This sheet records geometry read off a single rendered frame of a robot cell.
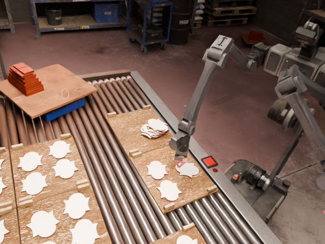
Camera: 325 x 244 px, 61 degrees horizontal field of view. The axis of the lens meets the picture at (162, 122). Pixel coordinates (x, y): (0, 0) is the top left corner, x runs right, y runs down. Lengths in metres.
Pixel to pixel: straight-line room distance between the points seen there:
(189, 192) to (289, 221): 1.53
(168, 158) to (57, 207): 0.66
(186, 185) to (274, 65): 0.89
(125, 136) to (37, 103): 0.60
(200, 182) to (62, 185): 0.74
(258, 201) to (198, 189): 1.09
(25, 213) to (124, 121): 0.83
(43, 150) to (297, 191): 2.43
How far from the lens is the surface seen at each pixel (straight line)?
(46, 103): 1.95
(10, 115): 2.11
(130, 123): 1.91
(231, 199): 1.61
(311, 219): 3.04
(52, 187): 1.57
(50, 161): 1.69
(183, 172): 1.61
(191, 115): 1.39
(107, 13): 6.00
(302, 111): 1.32
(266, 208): 2.57
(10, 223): 1.49
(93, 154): 1.72
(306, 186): 3.31
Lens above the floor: 2.13
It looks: 38 degrees down
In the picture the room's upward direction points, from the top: 8 degrees clockwise
